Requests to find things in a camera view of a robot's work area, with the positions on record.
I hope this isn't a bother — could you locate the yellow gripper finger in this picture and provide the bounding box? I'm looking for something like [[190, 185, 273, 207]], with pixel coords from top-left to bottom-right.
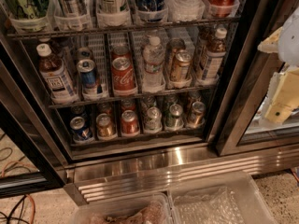
[[258, 27, 282, 53], [263, 66, 299, 123]]

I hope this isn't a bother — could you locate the orange can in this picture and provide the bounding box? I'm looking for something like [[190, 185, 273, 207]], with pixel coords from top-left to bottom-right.
[[96, 113, 116, 139], [165, 38, 186, 72], [97, 103, 113, 116], [170, 49, 192, 82], [187, 101, 206, 126], [187, 91, 202, 109]]

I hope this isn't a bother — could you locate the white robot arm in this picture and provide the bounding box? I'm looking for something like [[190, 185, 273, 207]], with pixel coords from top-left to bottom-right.
[[258, 8, 299, 128]]

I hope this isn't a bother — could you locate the right fridge glass door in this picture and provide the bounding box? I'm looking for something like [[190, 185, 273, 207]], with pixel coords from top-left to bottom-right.
[[216, 0, 298, 156]]

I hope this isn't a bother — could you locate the fridge glass door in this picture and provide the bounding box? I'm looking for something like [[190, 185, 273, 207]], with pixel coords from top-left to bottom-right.
[[216, 0, 298, 156], [0, 62, 65, 198]]

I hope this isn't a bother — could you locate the silver green can front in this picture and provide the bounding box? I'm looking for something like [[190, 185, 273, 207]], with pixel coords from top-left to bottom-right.
[[144, 107, 162, 133]]

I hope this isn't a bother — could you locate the silver green can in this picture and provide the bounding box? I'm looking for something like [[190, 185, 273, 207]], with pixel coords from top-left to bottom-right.
[[141, 96, 157, 113], [144, 107, 162, 133]]

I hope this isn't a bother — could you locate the silver green can rear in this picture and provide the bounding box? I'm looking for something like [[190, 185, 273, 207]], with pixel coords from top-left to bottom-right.
[[141, 96, 157, 113]]

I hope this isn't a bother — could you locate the red coca-cola can rear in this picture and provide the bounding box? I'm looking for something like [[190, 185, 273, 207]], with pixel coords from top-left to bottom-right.
[[111, 44, 132, 60]]

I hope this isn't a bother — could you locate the red coca-cola can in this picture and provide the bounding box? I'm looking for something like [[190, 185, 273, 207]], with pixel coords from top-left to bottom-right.
[[111, 44, 132, 60], [112, 57, 135, 91]]

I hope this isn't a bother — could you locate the red coca-cola can front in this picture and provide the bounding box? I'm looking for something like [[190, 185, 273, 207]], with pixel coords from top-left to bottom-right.
[[112, 57, 135, 91]]

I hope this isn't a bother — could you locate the red can bottom rear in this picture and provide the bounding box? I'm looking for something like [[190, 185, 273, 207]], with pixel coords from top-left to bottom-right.
[[121, 99, 136, 112]]

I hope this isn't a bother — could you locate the red can bottom front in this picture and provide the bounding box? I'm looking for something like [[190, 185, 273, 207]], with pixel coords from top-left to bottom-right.
[[121, 110, 139, 134]]

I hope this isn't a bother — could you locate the blue can middle front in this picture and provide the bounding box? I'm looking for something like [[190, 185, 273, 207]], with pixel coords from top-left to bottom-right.
[[77, 59, 102, 95]]

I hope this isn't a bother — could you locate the blue can middle rear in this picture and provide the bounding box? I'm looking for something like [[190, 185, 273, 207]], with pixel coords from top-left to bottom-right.
[[76, 47, 94, 61]]

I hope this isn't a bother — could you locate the blue pepsi can bottom rear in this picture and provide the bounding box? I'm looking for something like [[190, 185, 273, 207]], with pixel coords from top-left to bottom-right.
[[71, 105, 88, 120]]

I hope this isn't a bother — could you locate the blue pepsi can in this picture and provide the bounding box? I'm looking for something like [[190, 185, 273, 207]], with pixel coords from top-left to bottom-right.
[[70, 117, 93, 142], [71, 105, 88, 120]]

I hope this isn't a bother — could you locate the blue pepsi can bottom front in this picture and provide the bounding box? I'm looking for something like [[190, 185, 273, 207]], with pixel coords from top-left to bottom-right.
[[70, 117, 93, 142]]

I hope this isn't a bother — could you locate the green bottle top shelf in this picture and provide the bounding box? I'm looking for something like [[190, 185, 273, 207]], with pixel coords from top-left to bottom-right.
[[0, 0, 51, 21]]

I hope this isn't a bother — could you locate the left fridge glass door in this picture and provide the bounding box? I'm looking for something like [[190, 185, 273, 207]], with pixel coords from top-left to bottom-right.
[[0, 62, 65, 198]]

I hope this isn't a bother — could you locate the iced tea bottle right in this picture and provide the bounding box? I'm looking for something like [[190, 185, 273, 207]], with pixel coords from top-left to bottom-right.
[[196, 26, 227, 81]]

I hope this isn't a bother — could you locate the iced tea bottle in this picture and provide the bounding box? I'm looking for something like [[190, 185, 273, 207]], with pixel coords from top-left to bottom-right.
[[196, 26, 227, 81], [36, 43, 77, 104]]

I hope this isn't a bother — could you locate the clear plastic bin right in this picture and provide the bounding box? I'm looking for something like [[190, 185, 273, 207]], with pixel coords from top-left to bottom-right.
[[167, 172, 278, 224]]

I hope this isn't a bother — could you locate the clear plastic bin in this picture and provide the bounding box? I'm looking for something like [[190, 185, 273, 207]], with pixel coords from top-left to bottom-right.
[[69, 192, 173, 224], [167, 172, 278, 224]]

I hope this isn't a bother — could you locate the clear water bottle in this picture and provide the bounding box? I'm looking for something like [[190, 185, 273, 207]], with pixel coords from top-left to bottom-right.
[[142, 36, 164, 87]]

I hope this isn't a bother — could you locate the clear plastic bin left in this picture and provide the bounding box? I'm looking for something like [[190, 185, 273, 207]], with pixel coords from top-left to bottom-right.
[[69, 192, 173, 224]]

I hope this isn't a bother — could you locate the iced tea bottle left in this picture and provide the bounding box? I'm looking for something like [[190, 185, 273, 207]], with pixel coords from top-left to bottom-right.
[[36, 43, 77, 104]]

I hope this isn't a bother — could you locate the black cable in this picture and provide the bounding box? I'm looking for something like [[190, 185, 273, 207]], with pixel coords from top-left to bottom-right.
[[0, 133, 29, 224]]

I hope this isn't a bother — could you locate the orange cable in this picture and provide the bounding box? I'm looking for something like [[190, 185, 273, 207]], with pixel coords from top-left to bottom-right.
[[0, 160, 37, 224]]

